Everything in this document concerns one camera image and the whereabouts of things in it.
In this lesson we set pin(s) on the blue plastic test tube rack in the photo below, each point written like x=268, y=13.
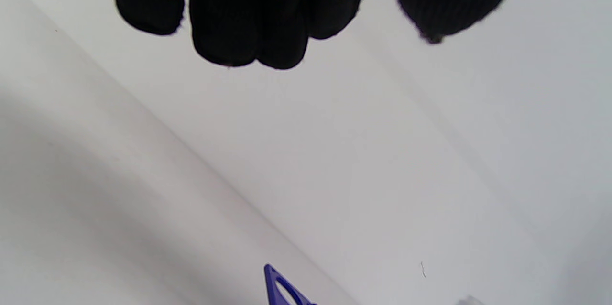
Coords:
x=279, y=290

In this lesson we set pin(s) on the person's left hand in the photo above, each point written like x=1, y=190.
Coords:
x=248, y=8

